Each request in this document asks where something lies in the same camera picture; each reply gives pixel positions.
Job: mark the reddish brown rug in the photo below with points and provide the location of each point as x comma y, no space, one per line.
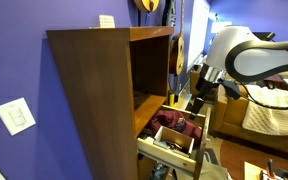
247,156

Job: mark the black hanging instrument case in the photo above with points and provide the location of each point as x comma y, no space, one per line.
169,13

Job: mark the hanging round wooden instrument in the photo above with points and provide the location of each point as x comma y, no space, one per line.
147,5

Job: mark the cream knitted blanket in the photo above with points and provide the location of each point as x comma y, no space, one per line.
274,113

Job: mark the white ribbed pack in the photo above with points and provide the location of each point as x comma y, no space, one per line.
107,21

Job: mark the wooden drawer with cardboard box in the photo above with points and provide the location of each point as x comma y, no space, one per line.
170,158

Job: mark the white board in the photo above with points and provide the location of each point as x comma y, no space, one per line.
197,30

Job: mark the small open cardboard box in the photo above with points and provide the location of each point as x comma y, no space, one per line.
174,140

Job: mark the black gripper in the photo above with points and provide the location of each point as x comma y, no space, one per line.
206,88

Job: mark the wooden drawer with silver clutter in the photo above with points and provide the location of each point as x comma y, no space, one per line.
157,170

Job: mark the small hanging wooden guitar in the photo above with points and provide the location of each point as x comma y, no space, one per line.
176,53

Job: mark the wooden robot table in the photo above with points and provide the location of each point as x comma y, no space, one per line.
254,171

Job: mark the maroon baseball cap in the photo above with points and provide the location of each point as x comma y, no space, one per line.
174,121

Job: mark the brown leather sofa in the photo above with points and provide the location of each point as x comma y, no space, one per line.
230,116

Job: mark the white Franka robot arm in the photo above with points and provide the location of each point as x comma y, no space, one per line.
260,56

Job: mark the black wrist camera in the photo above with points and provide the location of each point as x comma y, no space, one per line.
232,89

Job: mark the brown wooden cabinet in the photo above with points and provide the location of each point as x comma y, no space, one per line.
100,100

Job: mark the white wall switch plate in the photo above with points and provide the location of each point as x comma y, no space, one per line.
14,116

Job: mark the grey cloth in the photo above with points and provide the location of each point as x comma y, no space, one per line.
214,171

